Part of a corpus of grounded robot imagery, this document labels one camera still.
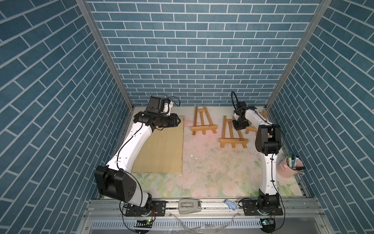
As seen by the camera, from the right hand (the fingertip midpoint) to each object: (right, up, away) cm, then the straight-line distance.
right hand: (239, 128), depth 107 cm
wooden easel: (-27, +1, -4) cm, 27 cm away
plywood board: (-54, -14, -13) cm, 58 cm away
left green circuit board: (-57, -46, -35) cm, 81 cm away
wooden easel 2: (-2, -7, -5) cm, 9 cm away
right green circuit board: (+4, -46, -35) cm, 58 cm away
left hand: (-41, +6, -28) cm, 50 cm away
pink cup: (+17, -22, -26) cm, 38 cm away
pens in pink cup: (+23, -18, -25) cm, 38 cm away
